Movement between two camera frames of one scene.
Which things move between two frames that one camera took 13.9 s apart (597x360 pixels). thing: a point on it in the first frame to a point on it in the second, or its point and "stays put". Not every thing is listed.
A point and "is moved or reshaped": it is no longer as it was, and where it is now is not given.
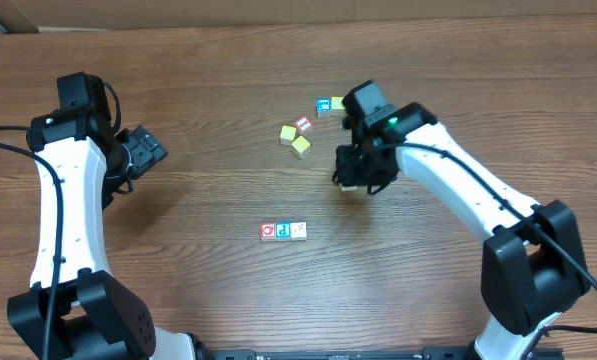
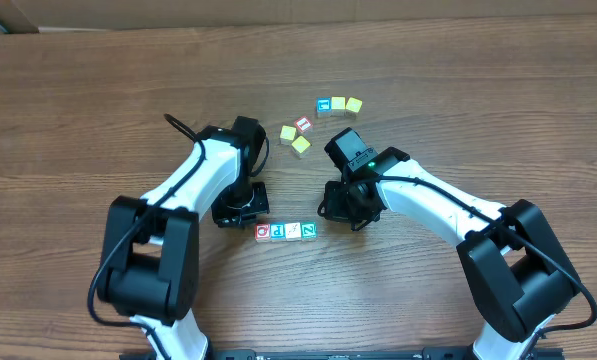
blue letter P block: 283,231 is moved or reshaped
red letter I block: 304,124 stays put
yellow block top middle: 338,109 stays put
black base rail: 429,353 stays put
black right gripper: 352,176 to 335,208
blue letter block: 323,107 stays put
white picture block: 298,231 is moved or reshaped
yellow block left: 287,134 stays put
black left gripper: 146,149 to 223,216
